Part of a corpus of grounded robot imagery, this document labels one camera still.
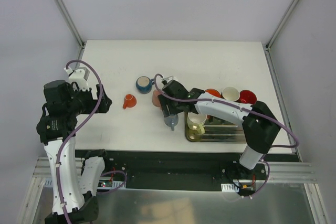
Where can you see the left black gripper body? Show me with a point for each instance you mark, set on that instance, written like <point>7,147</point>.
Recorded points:
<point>98,98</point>

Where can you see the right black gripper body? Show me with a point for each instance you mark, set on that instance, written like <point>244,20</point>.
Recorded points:
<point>165,104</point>

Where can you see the grey-blue mug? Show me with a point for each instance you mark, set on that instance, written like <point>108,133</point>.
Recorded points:
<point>171,121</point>

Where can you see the pale yellow-green mug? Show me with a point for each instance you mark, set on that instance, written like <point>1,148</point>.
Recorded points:
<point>196,122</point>

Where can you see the bright orange mug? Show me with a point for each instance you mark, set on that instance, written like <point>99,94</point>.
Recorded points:
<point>214,92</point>

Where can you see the dark green mug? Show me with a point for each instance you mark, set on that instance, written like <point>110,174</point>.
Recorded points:
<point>230,94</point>

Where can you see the red mug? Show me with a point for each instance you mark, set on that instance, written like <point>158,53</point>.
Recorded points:
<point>247,97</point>

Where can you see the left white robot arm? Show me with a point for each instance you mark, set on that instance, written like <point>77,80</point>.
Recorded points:
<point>74,194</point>

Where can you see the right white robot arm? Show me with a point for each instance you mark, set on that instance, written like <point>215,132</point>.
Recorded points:
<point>260,127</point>

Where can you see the pink mug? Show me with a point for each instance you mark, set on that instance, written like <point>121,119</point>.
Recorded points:
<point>155,99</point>

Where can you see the blue ribbed mug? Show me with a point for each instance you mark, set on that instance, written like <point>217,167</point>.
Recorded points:
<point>144,84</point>

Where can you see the small orange cup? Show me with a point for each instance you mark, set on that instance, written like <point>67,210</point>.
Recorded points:
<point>129,101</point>

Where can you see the steel baking tray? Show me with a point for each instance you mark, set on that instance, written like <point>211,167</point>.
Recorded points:
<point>216,130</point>

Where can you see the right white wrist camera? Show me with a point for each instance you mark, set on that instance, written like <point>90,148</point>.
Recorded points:
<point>168,79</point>

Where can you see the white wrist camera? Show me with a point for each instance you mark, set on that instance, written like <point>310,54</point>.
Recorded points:
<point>168,79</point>
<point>78,78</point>

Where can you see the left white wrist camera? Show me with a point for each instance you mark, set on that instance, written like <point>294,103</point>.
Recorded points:
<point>78,78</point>

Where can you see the left white cable duct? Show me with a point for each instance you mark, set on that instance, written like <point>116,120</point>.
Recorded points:
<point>102,185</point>

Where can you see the white cable duct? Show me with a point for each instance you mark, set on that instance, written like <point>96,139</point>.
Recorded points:
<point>232,188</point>
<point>102,185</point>

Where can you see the right white cable duct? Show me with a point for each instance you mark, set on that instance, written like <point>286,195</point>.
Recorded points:
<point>232,188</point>

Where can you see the left aluminium frame post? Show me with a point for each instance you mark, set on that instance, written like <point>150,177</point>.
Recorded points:
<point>69,22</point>

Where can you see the aluminium frame post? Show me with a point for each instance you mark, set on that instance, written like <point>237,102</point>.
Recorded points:
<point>69,22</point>
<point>284,19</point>

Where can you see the right aluminium frame post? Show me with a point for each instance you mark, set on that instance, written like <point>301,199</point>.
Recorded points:
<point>284,19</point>

